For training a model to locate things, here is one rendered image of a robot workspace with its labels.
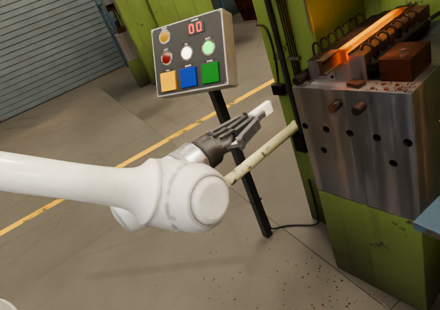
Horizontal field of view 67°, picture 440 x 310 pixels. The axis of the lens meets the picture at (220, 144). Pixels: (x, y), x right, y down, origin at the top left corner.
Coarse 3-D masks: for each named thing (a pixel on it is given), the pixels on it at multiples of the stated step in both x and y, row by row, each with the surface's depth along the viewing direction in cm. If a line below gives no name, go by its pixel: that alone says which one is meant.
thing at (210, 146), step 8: (200, 136) 73; (208, 136) 72; (232, 136) 74; (200, 144) 70; (208, 144) 70; (216, 144) 71; (224, 144) 72; (208, 152) 70; (216, 152) 70; (224, 152) 72; (216, 160) 71
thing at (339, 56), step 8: (384, 16) 110; (392, 16) 110; (376, 24) 106; (368, 32) 102; (352, 40) 101; (360, 40) 100; (344, 48) 97; (328, 56) 93; (336, 56) 96; (344, 56) 95; (320, 64) 93; (328, 64) 94; (336, 64) 96; (320, 72) 94; (328, 72) 94
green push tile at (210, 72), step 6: (204, 66) 124; (210, 66) 123; (216, 66) 122; (204, 72) 124; (210, 72) 123; (216, 72) 122; (204, 78) 125; (210, 78) 123; (216, 78) 122; (204, 84) 125
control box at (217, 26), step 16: (208, 16) 123; (224, 16) 121; (160, 32) 134; (176, 32) 131; (208, 32) 123; (224, 32) 120; (160, 48) 135; (176, 48) 131; (192, 48) 127; (224, 48) 120; (160, 64) 136; (176, 64) 132; (192, 64) 128; (224, 64) 121; (224, 80) 121; (160, 96) 137; (176, 96) 140
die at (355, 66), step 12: (384, 12) 121; (408, 12) 111; (420, 12) 108; (360, 24) 122; (384, 24) 106; (396, 24) 105; (408, 24) 104; (348, 36) 111; (372, 36) 102; (384, 36) 99; (324, 48) 112; (336, 48) 105; (384, 48) 98; (312, 60) 106; (348, 60) 96; (360, 60) 94; (312, 72) 109; (336, 72) 102; (348, 72) 99; (360, 72) 96
